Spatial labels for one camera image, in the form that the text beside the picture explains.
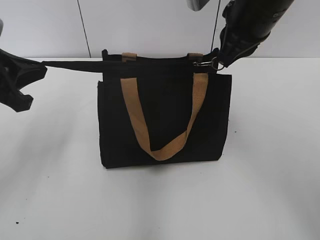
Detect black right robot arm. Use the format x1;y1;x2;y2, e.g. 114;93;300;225
217;0;293;68

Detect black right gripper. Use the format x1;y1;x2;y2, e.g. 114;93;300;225
218;0;262;68

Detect black tote bag tan handles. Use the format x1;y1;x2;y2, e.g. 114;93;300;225
44;49;232;169

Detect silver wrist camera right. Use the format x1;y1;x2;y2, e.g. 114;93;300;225
186;0;210;12

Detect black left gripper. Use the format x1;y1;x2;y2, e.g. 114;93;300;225
0;49;47;113

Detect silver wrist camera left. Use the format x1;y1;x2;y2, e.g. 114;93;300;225
0;19;4;36

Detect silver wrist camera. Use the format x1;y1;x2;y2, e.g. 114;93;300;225
186;0;210;12
0;19;4;36

